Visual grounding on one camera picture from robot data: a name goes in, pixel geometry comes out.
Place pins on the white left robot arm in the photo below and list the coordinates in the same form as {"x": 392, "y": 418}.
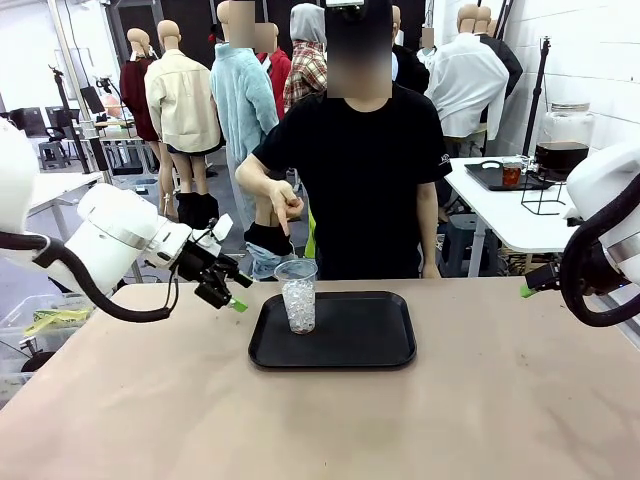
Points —
{"x": 115, "y": 235}

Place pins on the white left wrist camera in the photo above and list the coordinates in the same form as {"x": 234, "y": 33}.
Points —
{"x": 220, "y": 230}

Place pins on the neon yellow garment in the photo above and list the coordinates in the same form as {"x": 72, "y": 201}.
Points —
{"x": 311, "y": 240}

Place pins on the yellow-green bag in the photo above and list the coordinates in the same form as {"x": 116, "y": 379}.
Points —
{"x": 55, "y": 317}

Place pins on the mannequin in light blue fleece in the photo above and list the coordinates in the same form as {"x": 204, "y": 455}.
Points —
{"x": 242, "y": 105}

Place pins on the person's left hand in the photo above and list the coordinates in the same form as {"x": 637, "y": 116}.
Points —
{"x": 431, "y": 271}

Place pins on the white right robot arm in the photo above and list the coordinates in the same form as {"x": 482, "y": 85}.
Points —
{"x": 612, "y": 190}

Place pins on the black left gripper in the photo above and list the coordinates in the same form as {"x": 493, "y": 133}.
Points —
{"x": 200, "y": 262}

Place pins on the black tripod with grip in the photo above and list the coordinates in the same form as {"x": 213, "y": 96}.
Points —
{"x": 75, "y": 125}

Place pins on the dark grey stool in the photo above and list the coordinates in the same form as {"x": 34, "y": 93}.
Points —
{"x": 460, "y": 240}

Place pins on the clear plastic cup with ice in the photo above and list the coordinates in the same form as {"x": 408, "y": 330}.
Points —
{"x": 299, "y": 305}

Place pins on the person's left forearm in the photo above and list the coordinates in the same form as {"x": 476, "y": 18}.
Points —
{"x": 428, "y": 225}

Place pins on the white table with grey legs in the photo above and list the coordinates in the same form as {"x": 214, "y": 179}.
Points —
{"x": 50, "y": 185}

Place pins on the mannequin in dark red top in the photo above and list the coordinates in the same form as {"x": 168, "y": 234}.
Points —
{"x": 137, "y": 90}

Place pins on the mannequin in cream jacket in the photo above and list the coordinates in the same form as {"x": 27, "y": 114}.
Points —
{"x": 182, "y": 105}

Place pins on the mannequin in white shirt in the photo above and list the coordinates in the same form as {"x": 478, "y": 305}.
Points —
{"x": 467, "y": 85}

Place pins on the black tablet on stand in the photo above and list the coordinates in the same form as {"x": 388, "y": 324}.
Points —
{"x": 92, "y": 100}

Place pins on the silver metal frame post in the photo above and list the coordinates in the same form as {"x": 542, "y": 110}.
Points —
{"x": 84, "y": 100}

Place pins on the mannequin in plaid shirt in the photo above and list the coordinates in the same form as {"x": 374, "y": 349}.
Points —
{"x": 306, "y": 75}

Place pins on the person in black T-shirt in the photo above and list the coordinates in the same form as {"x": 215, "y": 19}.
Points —
{"x": 365, "y": 175}

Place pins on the mannequin in black jacket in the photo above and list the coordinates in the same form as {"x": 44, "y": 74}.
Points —
{"x": 411, "y": 67}

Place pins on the grey plastic stool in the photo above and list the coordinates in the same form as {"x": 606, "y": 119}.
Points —
{"x": 52, "y": 155}

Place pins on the small black tray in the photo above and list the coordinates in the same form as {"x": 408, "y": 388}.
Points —
{"x": 485, "y": 177}

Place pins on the tall black light stand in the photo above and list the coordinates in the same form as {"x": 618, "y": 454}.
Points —
{"x": 537, "y": 90}

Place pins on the person's right hand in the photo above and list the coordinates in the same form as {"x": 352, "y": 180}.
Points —
{"x": 287, "y": 202}

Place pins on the large black serving tray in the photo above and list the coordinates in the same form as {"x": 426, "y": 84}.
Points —
{"x": 350, "y": 340}

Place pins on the mannequin in black shirt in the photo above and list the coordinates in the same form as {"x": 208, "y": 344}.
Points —
{"x": 511, "y": 60}

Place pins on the clear plastic storage bin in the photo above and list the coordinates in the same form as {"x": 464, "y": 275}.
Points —
{"x": 15, "y": 320}

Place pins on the glass drink dispenser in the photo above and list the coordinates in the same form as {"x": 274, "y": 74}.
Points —
{"x": 562, "y": 135}

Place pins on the mannequin in red jacket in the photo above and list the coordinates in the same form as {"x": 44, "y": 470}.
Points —
{"x": 279, "y": 70}

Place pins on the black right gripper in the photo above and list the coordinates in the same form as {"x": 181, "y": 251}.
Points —
{"x": 595, "y": 272}

